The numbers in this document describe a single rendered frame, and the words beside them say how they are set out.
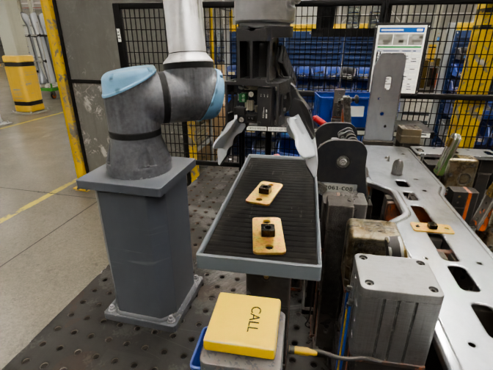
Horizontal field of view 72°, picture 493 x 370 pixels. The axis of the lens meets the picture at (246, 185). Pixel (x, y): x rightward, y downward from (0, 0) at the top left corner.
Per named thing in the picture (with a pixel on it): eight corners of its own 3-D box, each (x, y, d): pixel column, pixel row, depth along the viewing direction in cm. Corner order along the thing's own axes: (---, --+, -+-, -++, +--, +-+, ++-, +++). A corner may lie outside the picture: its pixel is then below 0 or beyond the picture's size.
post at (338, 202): (334, 359, 79) (355, 205, 64) (312, 356, 80) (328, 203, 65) (332, 342, 84) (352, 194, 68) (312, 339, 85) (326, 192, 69)
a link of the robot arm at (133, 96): (106, 125, 81) (95, 64, 76) (162, 120, 86) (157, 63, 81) (108, 136, 71) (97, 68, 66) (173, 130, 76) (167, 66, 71)
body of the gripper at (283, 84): (223, 128, 44) (220, 26, 40) (246, 115, 52) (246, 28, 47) (279, 132, 42) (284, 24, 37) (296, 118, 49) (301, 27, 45)
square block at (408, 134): (406, 211, 148) (423, 129, 134) (386, 209, 149) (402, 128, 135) (402, 202, 155) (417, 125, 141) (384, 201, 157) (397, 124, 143)
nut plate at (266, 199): (268, 206, 50) (268, 199, 50) (244, 202, 51) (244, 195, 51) (283, 185, 57) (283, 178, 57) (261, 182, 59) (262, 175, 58)
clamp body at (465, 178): (461, 258, 116) (489, 162, 103) (424, 255, 118) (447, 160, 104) (451, 244, 124) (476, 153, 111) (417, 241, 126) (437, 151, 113)
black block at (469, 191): (464, 282, 105) (491, 196, 94) (427, 278, 107) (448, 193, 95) (454, 266, 112) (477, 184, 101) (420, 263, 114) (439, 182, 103)
